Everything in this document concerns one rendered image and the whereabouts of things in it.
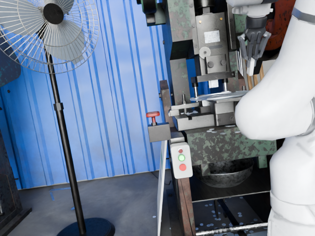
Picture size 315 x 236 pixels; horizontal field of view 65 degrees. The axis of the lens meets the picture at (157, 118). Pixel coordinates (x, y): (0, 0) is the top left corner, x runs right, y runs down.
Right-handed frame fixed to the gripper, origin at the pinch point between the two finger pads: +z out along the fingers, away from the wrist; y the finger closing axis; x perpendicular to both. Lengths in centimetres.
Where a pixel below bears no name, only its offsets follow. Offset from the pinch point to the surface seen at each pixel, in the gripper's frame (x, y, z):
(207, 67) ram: 14.2, -14.0, 4.0
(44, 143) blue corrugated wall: 109, -150, 102
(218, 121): -3.0, -13.9, 23.8
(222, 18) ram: 26.2, -3.5, -14.7
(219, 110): -0.6, -12.8, 19.1
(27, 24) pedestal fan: 39, -97, -21
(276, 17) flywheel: 32.9, 27.3, -9.8
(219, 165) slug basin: 11, -7, 67
